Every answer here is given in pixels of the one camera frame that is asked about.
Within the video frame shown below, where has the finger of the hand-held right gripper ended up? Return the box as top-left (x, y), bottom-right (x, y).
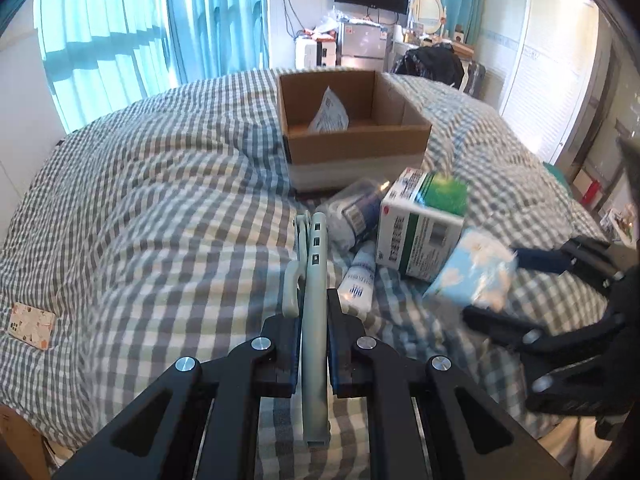
top-left (515, 237), bottom-right (626, 288)
top-left (462, 305), bottom-right (627, 416)

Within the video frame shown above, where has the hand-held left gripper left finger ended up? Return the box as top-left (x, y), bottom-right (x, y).
top-left (52, 312), bottom-right (302, 480)

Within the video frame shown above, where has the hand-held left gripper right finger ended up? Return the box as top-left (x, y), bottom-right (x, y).
top-left (326, 287), bottom-right (571, 480)

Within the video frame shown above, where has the blue floral tissue pack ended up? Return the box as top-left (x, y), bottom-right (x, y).
top-left (422, 227), bottom-right (521, 311)

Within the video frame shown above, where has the pale green folding stand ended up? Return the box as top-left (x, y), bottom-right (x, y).
top-left (282, 211), bottom-right (333, 448)

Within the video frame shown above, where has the brown cardboard box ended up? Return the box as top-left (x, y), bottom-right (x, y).
top-left (276, 70), bottom-right (433, 193)

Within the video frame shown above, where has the white tube bottle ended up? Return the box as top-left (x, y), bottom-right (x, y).
top-left (336, 240), bottom-right (378, 318)

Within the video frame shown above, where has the green and white medicine box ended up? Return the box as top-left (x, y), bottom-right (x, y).
top-left (375, 167), bottom-right (469, 282)

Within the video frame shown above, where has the clear wrapped blue bottle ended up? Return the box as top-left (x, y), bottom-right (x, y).
top-left (315, 178), bottom-right (396, 251)

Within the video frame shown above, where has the grey checkered duvet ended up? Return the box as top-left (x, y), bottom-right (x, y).
top-left (0, 65), bottom-right (613, 466)

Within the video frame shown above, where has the dark suitcase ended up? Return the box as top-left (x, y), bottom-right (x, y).
top-left (462, 60), bottom-right (487, 100)

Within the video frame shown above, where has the white wardrobe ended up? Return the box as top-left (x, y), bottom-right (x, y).
top-left (482, 0), bottom-right (601, 161)

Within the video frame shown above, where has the black bag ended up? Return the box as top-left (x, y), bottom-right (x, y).
top-left (395, 45), bottom-right (466, 91)

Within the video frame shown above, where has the white printed plastic packet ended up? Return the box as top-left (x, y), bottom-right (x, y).
top-left (307, 86), bottom-right (351, 134)

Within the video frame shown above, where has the floral phone case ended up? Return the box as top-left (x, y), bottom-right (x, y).
top-left (7, 302), bottom-right (57, 350)

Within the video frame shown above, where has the oval white vanity mirror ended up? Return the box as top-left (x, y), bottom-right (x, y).
top-left (411, 0), bottom-right (446, 37)

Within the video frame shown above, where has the silver small fridge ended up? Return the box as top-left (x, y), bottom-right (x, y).
top-left (339, 22), bottom-right (392, 73)

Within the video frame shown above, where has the white box appliance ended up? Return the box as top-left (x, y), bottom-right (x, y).
top-left (295, 37), bottom-right (337, 68)

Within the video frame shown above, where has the wooden bed frame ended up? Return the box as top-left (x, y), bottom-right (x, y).
top-left (0, 405), bottom-right (51, 480)

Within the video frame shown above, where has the black wall cable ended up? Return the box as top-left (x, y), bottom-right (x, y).
top-left (282, 0), bottom-right (301, 38)

